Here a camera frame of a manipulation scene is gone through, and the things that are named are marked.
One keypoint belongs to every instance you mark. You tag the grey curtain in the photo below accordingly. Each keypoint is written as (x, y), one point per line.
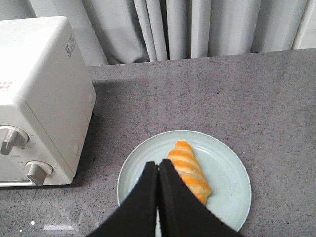
(132, 31)

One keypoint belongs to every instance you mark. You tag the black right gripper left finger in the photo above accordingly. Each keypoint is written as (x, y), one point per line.
(137, 215)

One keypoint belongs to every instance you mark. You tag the lower oven timer knob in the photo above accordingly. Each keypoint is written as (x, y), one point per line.
(38, 171)

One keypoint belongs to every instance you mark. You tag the golden croissant bread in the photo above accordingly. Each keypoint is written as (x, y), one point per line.
(184, 161)

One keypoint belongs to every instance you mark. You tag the white toaster oven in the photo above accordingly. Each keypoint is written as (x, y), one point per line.
(46, 91)

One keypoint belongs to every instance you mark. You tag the upper oven temperature knob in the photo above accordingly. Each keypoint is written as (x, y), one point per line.
(11, 136)

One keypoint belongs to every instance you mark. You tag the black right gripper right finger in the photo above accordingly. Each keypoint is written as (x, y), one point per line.
(181, 213)

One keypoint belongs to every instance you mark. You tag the light green round plate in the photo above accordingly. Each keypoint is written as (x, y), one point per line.
(230, 199)

